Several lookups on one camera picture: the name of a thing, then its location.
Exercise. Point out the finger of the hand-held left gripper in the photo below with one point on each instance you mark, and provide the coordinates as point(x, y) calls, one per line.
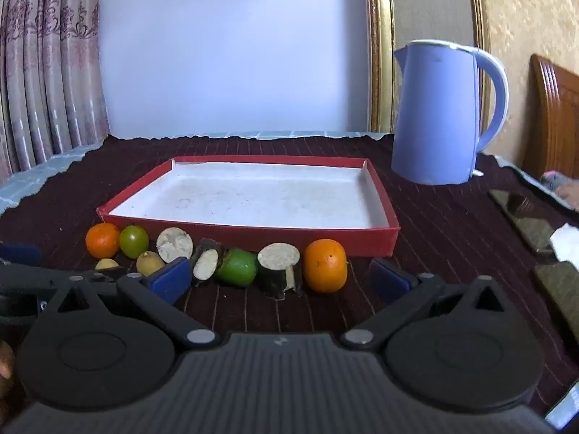
point(18, 254)

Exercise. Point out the white tissue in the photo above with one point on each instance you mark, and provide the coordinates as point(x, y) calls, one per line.
point(566, 240)

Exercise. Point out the wooden headboard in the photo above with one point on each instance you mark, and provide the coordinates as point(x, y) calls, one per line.
point(554, 117)

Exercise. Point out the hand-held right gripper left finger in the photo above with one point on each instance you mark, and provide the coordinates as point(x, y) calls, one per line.
point(169, 280)

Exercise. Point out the pink patterned cloth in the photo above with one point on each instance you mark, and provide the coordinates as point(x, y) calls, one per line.
point(561, 187)

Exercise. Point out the green tomato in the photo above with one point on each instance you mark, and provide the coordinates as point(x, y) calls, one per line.
point(236, 267)
point(134, 241)

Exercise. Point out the dark striped cloth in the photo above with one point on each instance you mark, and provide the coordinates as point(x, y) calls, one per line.
point(452, 221)

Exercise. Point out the gold wall frame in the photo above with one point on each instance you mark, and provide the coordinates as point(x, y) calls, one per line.
point(382, 54)

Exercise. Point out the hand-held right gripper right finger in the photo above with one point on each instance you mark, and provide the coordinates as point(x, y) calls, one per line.
point(388, 280)

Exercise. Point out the blue electric kettle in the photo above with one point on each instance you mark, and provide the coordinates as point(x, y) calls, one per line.
point(434, 113)

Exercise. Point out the red cardboard box tray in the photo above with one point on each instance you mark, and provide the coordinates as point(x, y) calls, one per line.
point(253, 194)

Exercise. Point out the smartphone with lit screen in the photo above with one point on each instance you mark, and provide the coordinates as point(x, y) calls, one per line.
point(565, 409)

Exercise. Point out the large orange mandarin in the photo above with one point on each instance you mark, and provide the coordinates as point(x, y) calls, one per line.
point(324, 265)

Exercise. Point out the dark smartphone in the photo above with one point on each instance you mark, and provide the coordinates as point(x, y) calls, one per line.
point(561, 296)
point(520, 217)

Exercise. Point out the small orange mandarin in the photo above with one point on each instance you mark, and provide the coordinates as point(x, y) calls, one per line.
point(102, 240)

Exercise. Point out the pink patterned curtain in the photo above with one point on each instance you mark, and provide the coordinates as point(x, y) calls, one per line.
point(45, 77)

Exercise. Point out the small yellow-green fruit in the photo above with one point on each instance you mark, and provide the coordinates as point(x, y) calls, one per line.
point(149, 262)
point(107, 263)

